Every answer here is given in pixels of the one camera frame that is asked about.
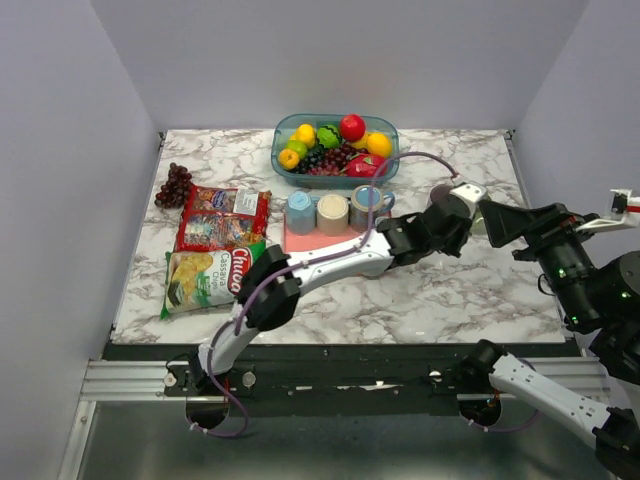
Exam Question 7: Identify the Chuba cassava chips bag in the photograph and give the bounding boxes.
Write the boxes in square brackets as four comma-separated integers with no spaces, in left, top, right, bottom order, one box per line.
[160,240,266,319]

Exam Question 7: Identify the red grape bunch on table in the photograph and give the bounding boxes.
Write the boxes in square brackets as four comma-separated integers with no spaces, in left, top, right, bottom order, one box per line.
[154,162,193,209]

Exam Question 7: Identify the green toy lime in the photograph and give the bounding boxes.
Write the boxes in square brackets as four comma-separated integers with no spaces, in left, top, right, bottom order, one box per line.
[286,139,308,159]

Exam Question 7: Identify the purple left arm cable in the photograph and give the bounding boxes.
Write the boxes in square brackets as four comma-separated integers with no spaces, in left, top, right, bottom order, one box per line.
[204,152,459,439]

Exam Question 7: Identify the green ceramic mug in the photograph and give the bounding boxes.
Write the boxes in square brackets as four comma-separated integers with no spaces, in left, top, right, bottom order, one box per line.
[470,205,487,236]

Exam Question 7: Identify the light blue faceted mug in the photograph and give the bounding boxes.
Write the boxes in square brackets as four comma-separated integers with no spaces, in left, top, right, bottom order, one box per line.
[285,190,319,235]

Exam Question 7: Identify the pink plastic tray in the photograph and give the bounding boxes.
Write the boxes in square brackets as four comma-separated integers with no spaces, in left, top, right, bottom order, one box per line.
[283,226,393,285]

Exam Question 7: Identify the dark grapes in container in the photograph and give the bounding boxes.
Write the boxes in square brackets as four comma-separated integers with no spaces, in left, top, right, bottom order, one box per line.
[294,143,359,176]

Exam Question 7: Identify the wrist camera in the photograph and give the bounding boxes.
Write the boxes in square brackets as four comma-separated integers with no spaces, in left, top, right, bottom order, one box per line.
[450,182,487,207]
[576,189,639,234]

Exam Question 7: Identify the green toy watermelon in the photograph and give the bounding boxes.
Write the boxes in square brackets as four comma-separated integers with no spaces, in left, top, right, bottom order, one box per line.
[316,124,342,150]

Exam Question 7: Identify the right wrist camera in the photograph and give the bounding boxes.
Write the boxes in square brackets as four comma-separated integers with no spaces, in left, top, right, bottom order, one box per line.
[576,189,639,234]

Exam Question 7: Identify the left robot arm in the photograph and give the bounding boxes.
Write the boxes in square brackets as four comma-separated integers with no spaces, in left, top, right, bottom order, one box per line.
[187,184,485,395]

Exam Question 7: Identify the blue-bottom beige mug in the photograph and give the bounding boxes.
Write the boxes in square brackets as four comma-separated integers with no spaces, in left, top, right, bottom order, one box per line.
[349,185,396,232]

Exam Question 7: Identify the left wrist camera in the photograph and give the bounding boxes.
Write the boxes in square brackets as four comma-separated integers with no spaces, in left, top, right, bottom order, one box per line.
[450,182,487,207]

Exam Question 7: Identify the small orange toy fruit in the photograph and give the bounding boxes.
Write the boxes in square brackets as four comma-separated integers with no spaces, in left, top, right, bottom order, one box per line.
[278,148,300,171]

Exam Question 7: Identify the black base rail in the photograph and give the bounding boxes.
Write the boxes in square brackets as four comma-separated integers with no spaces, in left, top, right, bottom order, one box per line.
[103,340,608,418]

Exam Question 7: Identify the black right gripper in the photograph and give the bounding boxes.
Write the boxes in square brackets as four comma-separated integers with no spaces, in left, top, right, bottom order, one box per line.
[477,195,598,325]

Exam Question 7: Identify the yellow toy lemon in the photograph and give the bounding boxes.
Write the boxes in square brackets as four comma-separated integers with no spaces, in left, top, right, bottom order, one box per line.
[290,123,316,149]

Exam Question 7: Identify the teal plastic fruit container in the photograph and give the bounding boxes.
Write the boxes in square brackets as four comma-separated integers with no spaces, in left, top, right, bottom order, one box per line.
[271,113,400,190]

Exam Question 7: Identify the cream ceramic mug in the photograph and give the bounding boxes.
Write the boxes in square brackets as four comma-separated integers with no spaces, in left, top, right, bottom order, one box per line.
[316,194,349,236]

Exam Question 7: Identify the purple ceramic mug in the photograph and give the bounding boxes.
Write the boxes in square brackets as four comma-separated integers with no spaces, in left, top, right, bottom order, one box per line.
[427,184,456,212]

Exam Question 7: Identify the red toy dragon fruit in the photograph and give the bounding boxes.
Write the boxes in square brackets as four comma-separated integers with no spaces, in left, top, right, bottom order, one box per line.
[344,153,388,178]

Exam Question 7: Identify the colourful candy bag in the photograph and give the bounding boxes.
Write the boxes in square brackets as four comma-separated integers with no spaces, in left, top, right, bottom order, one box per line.
[175,185,272,252]

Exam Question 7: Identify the red toy apple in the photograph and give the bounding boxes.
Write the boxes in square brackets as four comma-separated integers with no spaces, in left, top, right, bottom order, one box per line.
[339,114,366,142]

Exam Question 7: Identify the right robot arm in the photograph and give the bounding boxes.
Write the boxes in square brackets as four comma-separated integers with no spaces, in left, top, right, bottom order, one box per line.
[458,200,639,479]

